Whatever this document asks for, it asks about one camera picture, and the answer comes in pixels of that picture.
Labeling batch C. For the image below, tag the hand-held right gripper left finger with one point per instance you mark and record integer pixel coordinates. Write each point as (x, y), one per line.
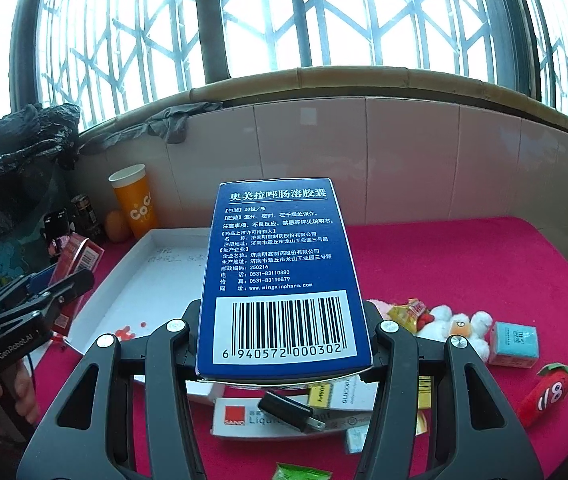
(174, 350)

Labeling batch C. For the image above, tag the pink plush toy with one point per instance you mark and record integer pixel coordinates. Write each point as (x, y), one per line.
(378, 306)

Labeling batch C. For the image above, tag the white and blue medicine box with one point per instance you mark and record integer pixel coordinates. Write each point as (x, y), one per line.
(358, 440)

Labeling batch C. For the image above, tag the yellow and white box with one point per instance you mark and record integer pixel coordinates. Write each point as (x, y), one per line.
(348, 392)

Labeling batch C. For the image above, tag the green packet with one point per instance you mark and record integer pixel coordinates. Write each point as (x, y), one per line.
(299, 472)

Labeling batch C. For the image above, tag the black clamp stand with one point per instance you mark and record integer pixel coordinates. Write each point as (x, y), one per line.
(56, 227)

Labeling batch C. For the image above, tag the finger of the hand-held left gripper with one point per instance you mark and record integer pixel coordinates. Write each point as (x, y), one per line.
(71, 287)
(39, 283)

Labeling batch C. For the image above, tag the green printed bag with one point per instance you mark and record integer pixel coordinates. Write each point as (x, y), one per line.
(14, 260)

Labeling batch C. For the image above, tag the orange round fruit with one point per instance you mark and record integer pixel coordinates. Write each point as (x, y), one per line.
(116, 227)

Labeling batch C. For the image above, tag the teal small box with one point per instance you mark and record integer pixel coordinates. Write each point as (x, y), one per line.
(513, 345)

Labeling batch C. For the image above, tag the window with metal grille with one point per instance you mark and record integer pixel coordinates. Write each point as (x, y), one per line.
(114, 35)

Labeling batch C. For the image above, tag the white cardboard tray box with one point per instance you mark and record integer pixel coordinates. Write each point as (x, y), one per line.
(154, 290)

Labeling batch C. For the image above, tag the yellow snack packet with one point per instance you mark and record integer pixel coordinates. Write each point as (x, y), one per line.
(406, 312)

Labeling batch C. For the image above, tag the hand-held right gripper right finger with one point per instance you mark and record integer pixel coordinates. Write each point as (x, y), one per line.
(388, 350)

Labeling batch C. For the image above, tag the black plug charger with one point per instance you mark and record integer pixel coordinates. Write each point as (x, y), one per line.
(284, 407)

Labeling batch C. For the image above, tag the black plastic bag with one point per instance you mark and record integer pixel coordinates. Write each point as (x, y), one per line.
(9, 150)

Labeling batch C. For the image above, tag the white box with red square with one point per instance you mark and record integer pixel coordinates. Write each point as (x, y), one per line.
(244, 417)

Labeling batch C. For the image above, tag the red vegetable plush toy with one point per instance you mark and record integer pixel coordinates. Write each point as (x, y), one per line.
(546, 395)

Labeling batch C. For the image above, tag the dark metal can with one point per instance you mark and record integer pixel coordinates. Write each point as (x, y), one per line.
(84, 215)

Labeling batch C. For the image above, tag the person's left hand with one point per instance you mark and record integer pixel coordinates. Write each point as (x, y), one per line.
(26, 395)

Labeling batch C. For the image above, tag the orange paper cup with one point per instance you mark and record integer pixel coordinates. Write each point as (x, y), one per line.
(136, 205)

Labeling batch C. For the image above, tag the grey cloth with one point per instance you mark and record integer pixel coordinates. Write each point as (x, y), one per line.
(169, 125)

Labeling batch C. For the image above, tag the white plush toy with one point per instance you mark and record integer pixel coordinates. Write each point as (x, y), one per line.
(443, 327)

